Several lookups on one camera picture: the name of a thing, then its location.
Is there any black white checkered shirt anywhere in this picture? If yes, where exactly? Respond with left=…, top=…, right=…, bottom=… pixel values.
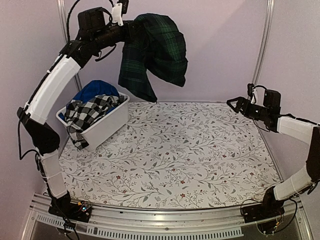
left=64, top=94, right=128, bottom=151

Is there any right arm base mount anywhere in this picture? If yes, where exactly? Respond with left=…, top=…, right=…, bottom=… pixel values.
left=240, top=200, right=285, bottom=235

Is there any right aluminium frame post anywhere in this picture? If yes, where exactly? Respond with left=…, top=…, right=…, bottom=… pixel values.
left=252, top=0, right=275, bottom=85

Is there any floral patterned table mat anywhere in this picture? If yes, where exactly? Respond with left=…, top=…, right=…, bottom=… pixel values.
left=59, top=102, right=281, bottom=209

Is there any black camera cable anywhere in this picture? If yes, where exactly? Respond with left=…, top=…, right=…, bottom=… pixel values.
left=65, top=0, right=116, bottom=43

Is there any green plaid pleated skirt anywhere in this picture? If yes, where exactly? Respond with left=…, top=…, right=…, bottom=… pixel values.
left=118, top=13, right=188, bottom=103

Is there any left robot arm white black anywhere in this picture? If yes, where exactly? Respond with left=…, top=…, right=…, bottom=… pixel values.
left=17, top=2, right=134, bottom=217

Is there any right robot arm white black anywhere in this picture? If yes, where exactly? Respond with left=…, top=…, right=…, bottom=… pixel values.
left=226, top=84, right=320, bottom=218

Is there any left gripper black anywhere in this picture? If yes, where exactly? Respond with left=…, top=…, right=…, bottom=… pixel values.
left=93, top=19, right=144, bottom=50

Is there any front aluminium rail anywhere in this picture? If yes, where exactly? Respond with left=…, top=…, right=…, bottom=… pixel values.
left=21, top=194, right=313, bottom=240

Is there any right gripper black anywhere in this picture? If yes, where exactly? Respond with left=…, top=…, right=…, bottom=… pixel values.
left=227, top=96, right=270, bottom=122

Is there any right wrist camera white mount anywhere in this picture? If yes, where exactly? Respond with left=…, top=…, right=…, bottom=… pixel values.
left=247, top=83, right=257, bottom=104

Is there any white plastic laundry bin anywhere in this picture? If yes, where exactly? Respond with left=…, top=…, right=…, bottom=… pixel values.
left=55, top=91, right=130, bottom=150

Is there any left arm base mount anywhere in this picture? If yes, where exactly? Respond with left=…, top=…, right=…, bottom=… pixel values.
left=48, top=198, right=92, bottom=223

